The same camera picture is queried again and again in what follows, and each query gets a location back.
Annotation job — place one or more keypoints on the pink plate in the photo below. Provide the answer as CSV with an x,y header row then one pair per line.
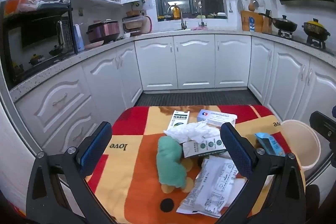
x,y
94,45

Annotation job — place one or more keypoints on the white tissue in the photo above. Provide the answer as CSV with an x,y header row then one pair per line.
x,y
194,132

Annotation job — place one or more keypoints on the green white medicine box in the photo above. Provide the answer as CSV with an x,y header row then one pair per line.
x,y
178,120

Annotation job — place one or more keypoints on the blue plastic jug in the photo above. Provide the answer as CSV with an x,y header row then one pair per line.
x,y
78,39

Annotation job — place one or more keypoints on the yellow bottle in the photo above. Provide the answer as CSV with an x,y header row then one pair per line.
x,y
176,12

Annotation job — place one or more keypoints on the green cloth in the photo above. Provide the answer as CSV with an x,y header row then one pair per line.
x,y
170,163

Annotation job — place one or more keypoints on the steel peeler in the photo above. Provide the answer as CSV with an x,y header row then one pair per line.
x,y
230,9

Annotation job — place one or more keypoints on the blue snack packet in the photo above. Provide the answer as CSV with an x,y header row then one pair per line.
x,y
270,144

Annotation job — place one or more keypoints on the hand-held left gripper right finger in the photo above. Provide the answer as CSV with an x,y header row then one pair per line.
x,y
236,150

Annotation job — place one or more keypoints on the white box blue red logo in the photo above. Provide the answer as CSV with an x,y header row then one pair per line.
x,y
218,116

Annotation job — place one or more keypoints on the blue white carton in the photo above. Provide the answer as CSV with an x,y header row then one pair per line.
x,y
252,24

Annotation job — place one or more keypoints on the row of white cabinet doors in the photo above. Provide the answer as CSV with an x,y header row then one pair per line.
x,y
194,64

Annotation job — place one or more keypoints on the stacked food containers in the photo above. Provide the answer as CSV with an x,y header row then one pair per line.
x,y
132,24

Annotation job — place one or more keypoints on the gas stove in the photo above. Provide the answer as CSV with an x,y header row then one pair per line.
x,y
302,40

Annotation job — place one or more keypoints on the orange packet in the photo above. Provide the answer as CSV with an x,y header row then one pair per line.
x,y
13,7

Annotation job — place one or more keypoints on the black wok with lid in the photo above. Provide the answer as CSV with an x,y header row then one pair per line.
x,y
284,23

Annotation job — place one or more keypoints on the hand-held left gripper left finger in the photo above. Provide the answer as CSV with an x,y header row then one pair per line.
x,y
97,146

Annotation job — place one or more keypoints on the white box green labels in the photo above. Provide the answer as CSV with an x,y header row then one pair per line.
x,y
202,148

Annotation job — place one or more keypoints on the printed blanket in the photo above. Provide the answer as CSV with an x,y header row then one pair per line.
x,y
136,174

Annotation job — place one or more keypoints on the steel kitchen faucet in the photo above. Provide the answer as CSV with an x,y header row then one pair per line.
x,y
183,22

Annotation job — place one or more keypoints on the white printed plastic package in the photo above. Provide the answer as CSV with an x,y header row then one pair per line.
x,y
210,187

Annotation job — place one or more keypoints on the knife block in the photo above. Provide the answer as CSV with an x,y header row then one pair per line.
x,y
267,26

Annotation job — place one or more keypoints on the black microwave oven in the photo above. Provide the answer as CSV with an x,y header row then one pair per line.
x,y
39,37

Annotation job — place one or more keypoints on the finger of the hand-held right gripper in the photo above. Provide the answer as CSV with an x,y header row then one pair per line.
x,y
324,125

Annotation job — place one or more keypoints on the wooden cutting board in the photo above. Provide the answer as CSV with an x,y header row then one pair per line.
x,y
245,20

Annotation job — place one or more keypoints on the yellow lid clay pot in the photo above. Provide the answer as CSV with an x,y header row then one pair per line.
x,y
315,28

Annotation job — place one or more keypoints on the pink cutting board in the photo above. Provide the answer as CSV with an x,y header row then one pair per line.
x,y
147,26

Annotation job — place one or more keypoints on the small steel tap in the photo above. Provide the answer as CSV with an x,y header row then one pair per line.
x,y
202,22

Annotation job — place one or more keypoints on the beige plastic bin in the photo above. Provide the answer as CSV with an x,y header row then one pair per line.
x,y
302,140

